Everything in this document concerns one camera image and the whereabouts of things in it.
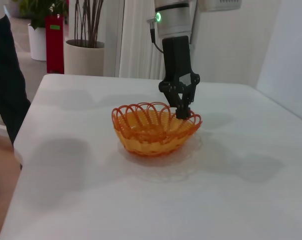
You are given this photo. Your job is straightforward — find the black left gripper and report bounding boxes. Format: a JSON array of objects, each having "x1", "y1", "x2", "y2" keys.
[{"x1": 158, "y1": 35, "x2": 201, "y2": 120}]

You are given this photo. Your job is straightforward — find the orange woven plastic basket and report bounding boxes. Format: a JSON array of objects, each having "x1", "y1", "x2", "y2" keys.
[{"x1": 111, "y1": 101, "x2": 203, "y2": 157}]

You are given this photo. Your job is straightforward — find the white pleated curtain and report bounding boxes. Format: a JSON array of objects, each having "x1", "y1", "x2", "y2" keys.
[{"x1": 103, "y1": 0, "x2": 199, "y2": 80}]

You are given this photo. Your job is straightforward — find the beige round plant pot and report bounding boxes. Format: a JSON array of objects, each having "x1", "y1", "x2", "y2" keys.
[{"x1": 63, "y1": 39, "x2": 105, "y2": 77}]

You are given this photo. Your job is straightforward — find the bare brown plant stems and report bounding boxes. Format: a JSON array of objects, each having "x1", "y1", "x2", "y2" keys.
[{"x1": 74, "y1": 0, "x2": 104, "y2": 49}]

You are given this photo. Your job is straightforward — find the red box stand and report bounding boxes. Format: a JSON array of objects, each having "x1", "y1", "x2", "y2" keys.
[{"x1": 44, "y1": 14, "x2": 65, "y2": 75}]

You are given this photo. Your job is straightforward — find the white plant pot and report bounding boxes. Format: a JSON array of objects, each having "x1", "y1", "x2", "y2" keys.
[{"x1": 27, "y1": 23, "x2": 47, "y2": 62}]

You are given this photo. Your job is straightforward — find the green leafy plant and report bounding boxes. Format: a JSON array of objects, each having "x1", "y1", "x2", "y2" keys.
[{"x1": 12, "y1": 0, "x2": 69, "y2": 31}]

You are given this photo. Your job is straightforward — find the person in dark trousers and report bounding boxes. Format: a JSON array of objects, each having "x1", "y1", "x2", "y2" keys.
[{"x1": 0, "y1": 13, "x2": 32, "y2": 151}]

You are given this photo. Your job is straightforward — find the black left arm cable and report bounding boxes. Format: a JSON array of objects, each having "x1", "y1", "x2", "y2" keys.
[{"x1": 147, "y1": 18, "x2": 165, "y2": 55}]

